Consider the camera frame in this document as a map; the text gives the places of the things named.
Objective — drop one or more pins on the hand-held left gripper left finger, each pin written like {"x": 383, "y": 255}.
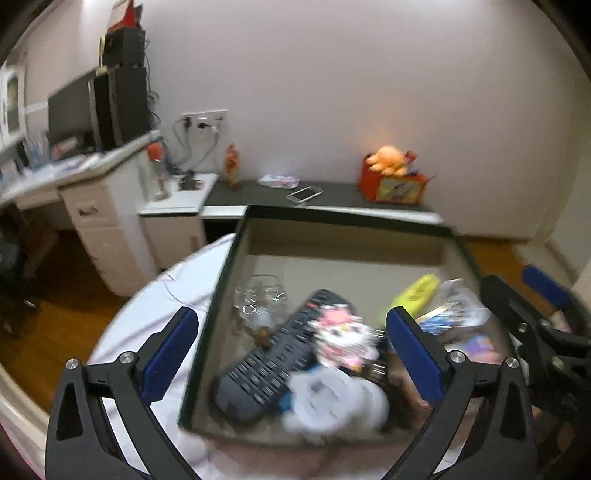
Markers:
{"x": 171, "y": 355}

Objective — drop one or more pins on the black remote control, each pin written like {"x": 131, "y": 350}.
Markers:
{"x": 263, "y": 369}

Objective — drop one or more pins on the orange figurine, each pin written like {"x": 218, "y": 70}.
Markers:
{"x": 232, "y": 166}

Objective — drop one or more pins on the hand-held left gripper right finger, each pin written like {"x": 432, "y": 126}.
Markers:
{"x": 415, "y": 355}

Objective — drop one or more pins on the clear bottle with red cap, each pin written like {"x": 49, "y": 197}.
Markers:
{"x": 158, "y": 170}

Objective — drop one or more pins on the blue patterned card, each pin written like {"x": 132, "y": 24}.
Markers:
{"x": 438, "y": 323}

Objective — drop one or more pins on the white patterned face mask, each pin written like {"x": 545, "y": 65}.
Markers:
{"x": 277, "y": 181}

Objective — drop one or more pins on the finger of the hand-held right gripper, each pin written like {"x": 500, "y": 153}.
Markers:
{"x": 545, "y": 284}
{"x": 508, "y": 300}

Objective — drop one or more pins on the black computer tower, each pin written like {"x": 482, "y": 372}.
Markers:
{"x": 124, "y": 110}

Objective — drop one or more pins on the white smartphone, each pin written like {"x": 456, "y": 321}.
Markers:
{"x": 304, "y": 194}

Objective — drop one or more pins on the small black device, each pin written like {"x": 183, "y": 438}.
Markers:
{"x": 190, "y": 181}

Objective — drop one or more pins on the pink box with black rim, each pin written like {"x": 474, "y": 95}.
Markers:
{"x": 341, "y": 249}

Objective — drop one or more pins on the white wall socket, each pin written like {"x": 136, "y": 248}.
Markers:
{"x": 205, "y": 119}

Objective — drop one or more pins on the red storage box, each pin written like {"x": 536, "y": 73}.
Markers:
{"x": 397, "y": 187}

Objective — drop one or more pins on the clear glass cup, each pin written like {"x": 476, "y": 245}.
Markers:
{"x": 258, "y": 300}

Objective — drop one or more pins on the clear plastic bag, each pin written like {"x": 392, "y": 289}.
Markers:
{"x": 466, "y": 297}

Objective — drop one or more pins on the red gift box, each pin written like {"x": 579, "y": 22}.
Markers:
{"x": 129, "y": 16}

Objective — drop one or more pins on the white fluffy toy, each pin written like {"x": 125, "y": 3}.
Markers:
{"x": 332, "y": 401}

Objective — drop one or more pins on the black computer monitor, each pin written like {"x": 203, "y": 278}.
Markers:
{"x": 69, "y": 115}

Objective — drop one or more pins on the low black cabinet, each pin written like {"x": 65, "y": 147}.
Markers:
{"x": 337, "y": 196}

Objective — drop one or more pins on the orange octopus plush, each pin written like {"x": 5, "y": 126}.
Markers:
{"x": 388, "y": 159}

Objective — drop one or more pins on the white desk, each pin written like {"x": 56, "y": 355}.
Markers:
{"x": 101, "y": 217}

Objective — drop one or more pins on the white nightstand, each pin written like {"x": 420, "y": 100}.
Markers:
{"x": 171, "y": 230}

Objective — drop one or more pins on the black speaker box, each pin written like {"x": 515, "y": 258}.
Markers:
{"x": 124, "y": 46}

